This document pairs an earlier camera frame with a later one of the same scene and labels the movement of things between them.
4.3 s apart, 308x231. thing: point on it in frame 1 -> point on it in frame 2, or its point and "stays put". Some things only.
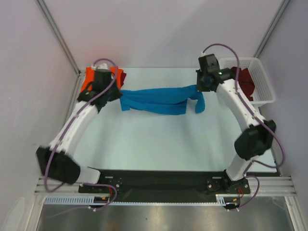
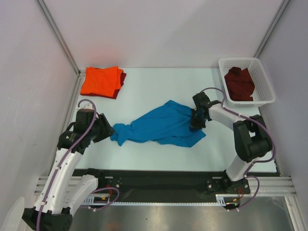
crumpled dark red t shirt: [246, 82] stays put
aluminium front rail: [266, 186] stays put
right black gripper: [200, 85] -> [197, 118]
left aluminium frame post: [57, 33] stays put
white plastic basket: [263, 92] stays put
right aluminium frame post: [261, 48] stays put
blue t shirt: [173, 101] -> [170, 122]
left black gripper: [117, 95] -> [107, 130]
